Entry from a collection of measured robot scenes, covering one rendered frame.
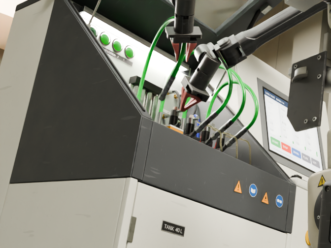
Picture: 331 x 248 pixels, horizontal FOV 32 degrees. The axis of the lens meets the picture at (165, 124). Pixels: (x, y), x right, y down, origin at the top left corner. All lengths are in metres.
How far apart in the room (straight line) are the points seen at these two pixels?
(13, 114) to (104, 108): 0.50
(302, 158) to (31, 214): 1.22
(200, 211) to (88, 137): 0.36
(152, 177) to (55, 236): 0.32
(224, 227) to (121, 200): 0.37
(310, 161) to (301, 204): 0.59
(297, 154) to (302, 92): 1.25
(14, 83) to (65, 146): 0.48
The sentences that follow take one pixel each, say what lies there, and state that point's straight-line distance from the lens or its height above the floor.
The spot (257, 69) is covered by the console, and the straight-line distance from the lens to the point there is 2.45.
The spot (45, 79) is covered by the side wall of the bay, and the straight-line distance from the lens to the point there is 1.92.
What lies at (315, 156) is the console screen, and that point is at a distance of 2.61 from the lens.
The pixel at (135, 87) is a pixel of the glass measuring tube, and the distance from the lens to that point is 2.16.
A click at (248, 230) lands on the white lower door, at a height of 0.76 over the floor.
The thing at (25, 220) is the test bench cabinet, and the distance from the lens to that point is 1.76.
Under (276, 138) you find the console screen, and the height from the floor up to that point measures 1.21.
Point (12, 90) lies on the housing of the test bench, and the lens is 2.09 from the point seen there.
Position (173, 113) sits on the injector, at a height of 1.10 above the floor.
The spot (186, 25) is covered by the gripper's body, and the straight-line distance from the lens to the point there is 1.72.
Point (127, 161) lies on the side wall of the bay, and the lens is 1.45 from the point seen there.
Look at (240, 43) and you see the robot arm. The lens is 1.81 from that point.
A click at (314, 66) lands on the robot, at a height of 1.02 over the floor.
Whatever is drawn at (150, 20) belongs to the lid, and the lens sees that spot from 2.23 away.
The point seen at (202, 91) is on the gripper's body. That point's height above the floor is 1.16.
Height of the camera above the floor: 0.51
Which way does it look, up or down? 17 degrees up
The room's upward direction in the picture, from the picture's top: 10 degrees clockwise
